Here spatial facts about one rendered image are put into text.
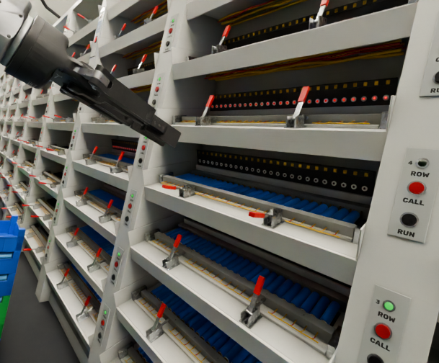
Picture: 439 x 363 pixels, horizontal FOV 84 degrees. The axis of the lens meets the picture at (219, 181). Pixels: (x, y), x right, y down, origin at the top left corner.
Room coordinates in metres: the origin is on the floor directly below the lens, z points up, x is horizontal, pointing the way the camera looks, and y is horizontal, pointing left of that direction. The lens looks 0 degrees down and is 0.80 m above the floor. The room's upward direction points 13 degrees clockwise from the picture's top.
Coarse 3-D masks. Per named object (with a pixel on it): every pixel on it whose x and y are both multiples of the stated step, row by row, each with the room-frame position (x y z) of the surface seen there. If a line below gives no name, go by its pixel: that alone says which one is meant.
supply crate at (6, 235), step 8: (16, 216) 0.99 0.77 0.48; (0, 224) 0.97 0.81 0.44; (8, 224) 0.99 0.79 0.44; (16, 224) 0.98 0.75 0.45; (0, 232) 0.97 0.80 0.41; (8, 232) 0.98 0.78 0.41; (16, 232) 0.95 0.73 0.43; (24, 232) 0.87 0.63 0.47; (0, 240) 0.82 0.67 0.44; (8, 240) 0.84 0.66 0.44; (16, 240) 0.86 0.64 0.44; (0, 248) 0.83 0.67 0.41; (8, 248) 0.84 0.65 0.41; (16, 248) 0.86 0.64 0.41
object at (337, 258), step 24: (168, 168) 0.82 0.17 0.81; (216, 168) 0.80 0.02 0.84; (168, 192) 0.69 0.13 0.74; (312, 192) 0.59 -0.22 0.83; (336, 192) 0.55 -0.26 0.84; (192, 216) 0.62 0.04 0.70; (216, 216) 0.55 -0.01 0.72; (240, 216) 0.52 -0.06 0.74; (264, 240) 0.47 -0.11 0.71; (288, 240) 0.43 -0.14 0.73; (312, 240) 0.42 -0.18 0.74; (336, 240) 0.42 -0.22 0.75; (360, 240) 0.35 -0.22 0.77; (312, 264) 0.41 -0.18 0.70; (336, 264) 0.38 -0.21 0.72
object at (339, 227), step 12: (168, 180) 0.76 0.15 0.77; (180, 180) 0.73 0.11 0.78; (204, 192) 0.65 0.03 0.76; (216, 192) 0.62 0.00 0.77; (228, 192) 0.60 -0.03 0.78; (240, 204) 0.57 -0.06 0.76; (252, 204) 0.55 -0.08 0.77; (264, 204) 0.52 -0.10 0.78; (276, 204) 0.52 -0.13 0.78; (288, 216) 0.49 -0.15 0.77; (300, 216) 0.47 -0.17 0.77; (312, 216) 0.46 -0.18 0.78; (324, 216) 0.45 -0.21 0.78; (312, 228) 0.44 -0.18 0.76; (324, 228) 0.43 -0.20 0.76; (336, 228) 0.43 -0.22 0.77; (348, 228) 0.41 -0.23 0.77
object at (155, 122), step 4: (148, 112) 0.36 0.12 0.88; (152, 112) 0.36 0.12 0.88; (148, 116) 0.36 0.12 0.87; (152, 116) 0.36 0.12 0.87; (152, 120) 0.38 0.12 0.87; (156, 120) 0.38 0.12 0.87; (152, 124) 0.38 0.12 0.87; (156, 124) 0.39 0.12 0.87; (160, 124) 0.39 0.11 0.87; (164, 124) 0.40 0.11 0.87; (156, 128) 0.39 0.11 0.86; (160, 128) 0.39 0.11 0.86; (164, 128) 0.40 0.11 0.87; (160, 132) 0.40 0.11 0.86; (164, 132) 0.40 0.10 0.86
